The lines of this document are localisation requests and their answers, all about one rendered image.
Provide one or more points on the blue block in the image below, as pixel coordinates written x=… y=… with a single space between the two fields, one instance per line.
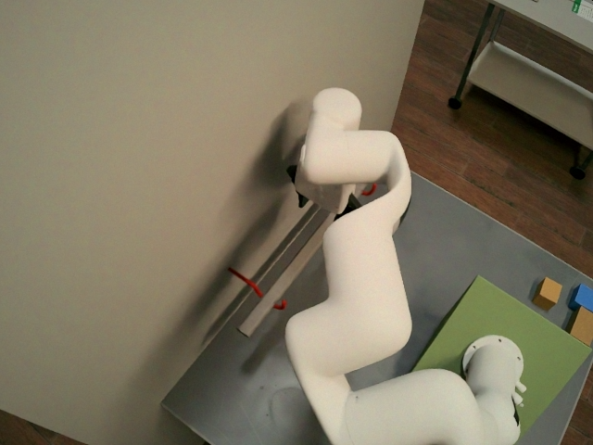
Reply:
x=582 y=296

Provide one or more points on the beige bar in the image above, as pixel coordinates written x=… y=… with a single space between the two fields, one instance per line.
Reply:
x=289 y=274

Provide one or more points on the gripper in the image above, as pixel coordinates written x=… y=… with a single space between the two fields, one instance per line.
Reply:
x=335 y=198

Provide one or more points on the red hook shank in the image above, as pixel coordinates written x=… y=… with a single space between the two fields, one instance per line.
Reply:
x=239 y=276

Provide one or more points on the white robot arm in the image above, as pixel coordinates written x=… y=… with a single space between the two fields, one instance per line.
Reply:
x=366 y=317

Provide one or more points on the beige wall panel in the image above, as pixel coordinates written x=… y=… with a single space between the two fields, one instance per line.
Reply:
x=143 y=151

